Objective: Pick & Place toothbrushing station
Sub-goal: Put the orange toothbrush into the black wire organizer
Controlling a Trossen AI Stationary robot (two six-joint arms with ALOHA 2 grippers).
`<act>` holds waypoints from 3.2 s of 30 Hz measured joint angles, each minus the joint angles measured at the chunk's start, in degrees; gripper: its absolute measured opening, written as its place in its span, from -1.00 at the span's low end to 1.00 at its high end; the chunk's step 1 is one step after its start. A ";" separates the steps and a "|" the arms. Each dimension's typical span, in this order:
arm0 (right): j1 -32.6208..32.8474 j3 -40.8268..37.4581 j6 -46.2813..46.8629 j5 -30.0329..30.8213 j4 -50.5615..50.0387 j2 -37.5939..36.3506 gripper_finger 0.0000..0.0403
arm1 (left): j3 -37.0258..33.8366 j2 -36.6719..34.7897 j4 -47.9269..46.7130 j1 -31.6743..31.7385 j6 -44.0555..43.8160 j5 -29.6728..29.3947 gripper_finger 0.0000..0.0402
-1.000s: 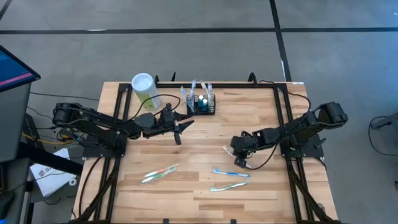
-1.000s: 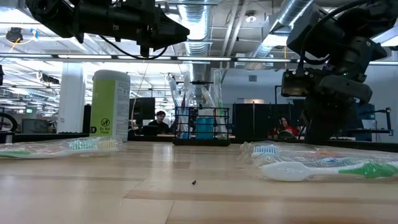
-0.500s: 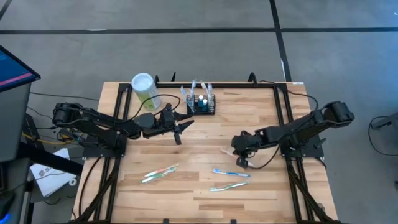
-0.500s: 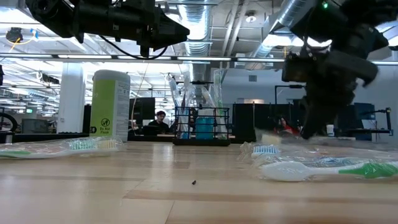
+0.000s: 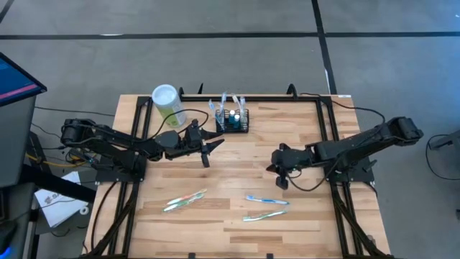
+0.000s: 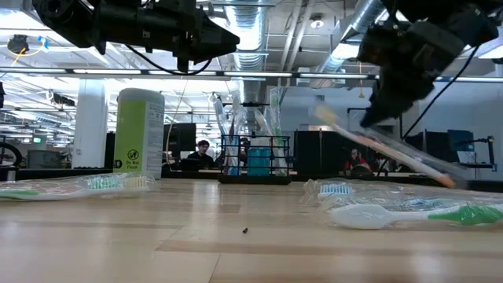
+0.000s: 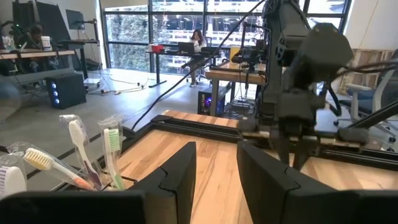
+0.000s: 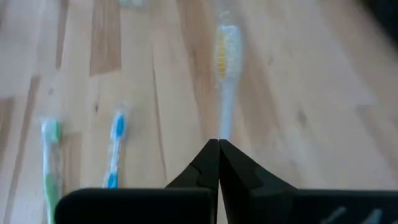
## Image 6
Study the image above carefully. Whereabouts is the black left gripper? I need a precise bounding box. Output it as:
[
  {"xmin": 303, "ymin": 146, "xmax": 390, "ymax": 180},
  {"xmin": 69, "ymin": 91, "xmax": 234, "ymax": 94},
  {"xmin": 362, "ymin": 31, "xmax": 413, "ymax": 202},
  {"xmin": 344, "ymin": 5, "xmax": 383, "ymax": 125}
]
[{"xmin": 172, "ymin": 0, "xmax": 241, "ymax": 75}]

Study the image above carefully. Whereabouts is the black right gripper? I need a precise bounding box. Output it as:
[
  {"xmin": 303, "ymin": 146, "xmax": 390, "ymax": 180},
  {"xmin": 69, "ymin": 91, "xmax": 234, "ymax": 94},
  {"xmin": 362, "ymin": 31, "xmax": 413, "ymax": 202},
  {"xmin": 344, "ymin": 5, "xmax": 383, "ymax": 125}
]
[{"xmin": 356, "ymin": 25, "xmax": 435, "ymax": 129}]

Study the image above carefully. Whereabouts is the grey toothbrush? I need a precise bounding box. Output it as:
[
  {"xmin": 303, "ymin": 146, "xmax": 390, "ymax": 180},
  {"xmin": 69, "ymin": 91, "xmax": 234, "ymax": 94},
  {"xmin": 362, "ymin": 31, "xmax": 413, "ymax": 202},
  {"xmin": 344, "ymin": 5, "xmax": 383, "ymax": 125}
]
[{"xmin": 210, "ymin": 93, "xmax": 231, "ymax": 174}]

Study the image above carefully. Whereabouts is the green toothbrush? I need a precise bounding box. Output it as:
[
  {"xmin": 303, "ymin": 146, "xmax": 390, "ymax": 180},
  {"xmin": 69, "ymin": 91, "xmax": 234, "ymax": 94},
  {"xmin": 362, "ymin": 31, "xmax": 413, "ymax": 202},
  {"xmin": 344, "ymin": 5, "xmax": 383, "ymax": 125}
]
[
  {"xmin": 328, "ymin": 203, "xmax": 503, "ymax": 231},
  {"xmin": 0, "ymin": 175, "xmax": 125, "ymax": 201},
  {"xmin": 269, "ymin": 88, "xmax": 285, "ymax": 176}
]

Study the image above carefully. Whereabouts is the blue mouthwash bottle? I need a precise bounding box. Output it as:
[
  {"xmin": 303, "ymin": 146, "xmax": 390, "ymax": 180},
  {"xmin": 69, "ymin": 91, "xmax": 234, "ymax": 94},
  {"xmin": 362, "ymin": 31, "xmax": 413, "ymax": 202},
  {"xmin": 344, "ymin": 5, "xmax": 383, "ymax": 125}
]
[{"xmin": 246, "ymin": 137, "xmax": 272, "ymax": 177}]

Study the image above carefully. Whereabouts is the person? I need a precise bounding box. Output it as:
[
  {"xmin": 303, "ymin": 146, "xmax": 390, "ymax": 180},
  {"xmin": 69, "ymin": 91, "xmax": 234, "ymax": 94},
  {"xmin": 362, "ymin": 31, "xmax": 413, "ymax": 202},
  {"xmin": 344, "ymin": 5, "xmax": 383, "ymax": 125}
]
[
  {"xmin": 345, "ymin": 147, "xmax": 366, "ymax": 172},
  {"xmin": 186, "ymin": 139, "xmax": 215, "ymax": 170}
]

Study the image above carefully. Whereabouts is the black cabinet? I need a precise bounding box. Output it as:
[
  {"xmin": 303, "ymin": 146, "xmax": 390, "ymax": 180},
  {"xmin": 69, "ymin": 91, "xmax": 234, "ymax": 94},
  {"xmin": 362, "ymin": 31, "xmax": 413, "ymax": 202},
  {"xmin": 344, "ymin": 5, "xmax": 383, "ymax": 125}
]
[{"xmin": 294, "ymin": 129, "xmax": 347, "ymax": 174}]

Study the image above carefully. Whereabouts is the green white wipes canister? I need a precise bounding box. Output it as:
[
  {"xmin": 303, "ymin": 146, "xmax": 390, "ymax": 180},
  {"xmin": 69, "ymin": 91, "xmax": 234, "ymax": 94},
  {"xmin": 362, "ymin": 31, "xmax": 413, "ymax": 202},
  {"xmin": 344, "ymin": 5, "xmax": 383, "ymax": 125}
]
[{"xmin": 112, "ymin": 87, "xmax": 166, "ymax": 181}]

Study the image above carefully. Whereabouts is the white column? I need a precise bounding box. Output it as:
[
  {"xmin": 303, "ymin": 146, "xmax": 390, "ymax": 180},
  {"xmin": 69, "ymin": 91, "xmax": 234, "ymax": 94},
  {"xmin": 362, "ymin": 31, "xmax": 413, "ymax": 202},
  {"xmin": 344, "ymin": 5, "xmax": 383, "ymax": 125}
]
[{"xmin": 72, "ymin": 80, "xmax": 109, "ymax": 169}]

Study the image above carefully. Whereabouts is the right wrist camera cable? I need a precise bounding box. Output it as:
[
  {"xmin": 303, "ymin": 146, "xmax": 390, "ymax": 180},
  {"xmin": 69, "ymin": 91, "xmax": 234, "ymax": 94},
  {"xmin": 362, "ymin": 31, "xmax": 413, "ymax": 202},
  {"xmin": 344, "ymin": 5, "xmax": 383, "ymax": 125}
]
[{"xmin": 400, "ymin": 45, "xmax": 481, "ymax": 141}]

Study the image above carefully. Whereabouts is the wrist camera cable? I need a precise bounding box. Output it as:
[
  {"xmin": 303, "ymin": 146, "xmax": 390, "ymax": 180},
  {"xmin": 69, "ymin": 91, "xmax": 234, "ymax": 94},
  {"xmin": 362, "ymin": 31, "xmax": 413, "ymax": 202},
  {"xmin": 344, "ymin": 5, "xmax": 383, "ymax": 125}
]
[
  {"xmin": 124, "ymin": 43, "xmax": 213, "ymax": 76},
  {"xmin": 400, "ymin": 45, "xmax": 481, "ymax": 141}
]

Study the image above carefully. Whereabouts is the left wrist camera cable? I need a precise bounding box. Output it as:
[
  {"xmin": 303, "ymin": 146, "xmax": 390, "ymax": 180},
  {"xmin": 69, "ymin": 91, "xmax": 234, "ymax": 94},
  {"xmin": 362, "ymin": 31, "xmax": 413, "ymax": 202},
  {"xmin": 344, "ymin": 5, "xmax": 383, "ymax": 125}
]
[{"xmin": 124, "ymin": 43, "xmax": 213, "ymax": 76}]

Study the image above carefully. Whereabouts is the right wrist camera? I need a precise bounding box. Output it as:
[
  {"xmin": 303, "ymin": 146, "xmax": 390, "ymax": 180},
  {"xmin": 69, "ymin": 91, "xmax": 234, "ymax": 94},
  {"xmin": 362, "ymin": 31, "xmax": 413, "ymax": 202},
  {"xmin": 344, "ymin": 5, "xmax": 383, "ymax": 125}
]
[{"xmin": 410, "ymin": 21, "xmax": 468, "ymax": 66}]

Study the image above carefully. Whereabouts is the black wire basket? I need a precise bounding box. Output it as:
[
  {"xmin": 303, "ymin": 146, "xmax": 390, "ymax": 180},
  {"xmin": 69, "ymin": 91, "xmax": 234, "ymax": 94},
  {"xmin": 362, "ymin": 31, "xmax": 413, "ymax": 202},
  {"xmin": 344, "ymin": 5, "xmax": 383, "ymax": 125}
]
[{"xmin": 218, "ymin": 134, "xmax": 292, "ymax": 186}]

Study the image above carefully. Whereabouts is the black overhead camera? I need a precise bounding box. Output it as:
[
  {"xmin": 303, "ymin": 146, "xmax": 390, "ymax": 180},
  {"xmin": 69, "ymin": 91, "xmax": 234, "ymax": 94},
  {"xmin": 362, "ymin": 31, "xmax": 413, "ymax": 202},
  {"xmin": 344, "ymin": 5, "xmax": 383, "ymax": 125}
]
[{"xmin": 7, "ymin": 34, "xmax": 31, "ymax": 54}]

